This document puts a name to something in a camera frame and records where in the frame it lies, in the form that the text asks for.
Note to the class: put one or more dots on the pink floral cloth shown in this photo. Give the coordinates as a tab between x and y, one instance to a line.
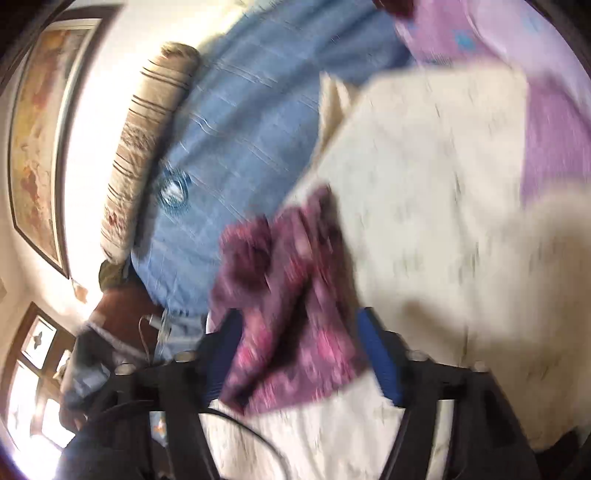
286	314

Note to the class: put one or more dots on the grey fabric band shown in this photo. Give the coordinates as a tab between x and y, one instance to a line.
111	341

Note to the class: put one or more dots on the olive green cloth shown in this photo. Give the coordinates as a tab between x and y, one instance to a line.
113	276

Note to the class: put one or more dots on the blue blanket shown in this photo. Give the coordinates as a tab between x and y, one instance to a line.
240	115

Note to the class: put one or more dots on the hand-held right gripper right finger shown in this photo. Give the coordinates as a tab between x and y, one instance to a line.
381	364

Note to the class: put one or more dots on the brown wooden furniture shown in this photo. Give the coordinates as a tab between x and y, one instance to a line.
124	304

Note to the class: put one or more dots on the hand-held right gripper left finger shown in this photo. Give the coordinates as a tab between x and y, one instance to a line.
224	360

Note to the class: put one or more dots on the framed wall painting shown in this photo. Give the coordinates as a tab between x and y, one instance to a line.
41	138

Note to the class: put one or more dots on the wooden framed window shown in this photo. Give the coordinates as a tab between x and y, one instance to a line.
32	369

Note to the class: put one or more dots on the purple printed cloth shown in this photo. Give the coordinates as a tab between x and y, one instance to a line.
554	138

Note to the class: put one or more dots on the dark red cloth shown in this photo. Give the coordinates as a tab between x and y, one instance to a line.
392	7

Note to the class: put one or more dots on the beige striped pillow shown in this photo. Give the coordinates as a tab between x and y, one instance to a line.
147	138

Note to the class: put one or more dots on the cream bed sheet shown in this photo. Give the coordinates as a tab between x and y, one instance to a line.
438	207

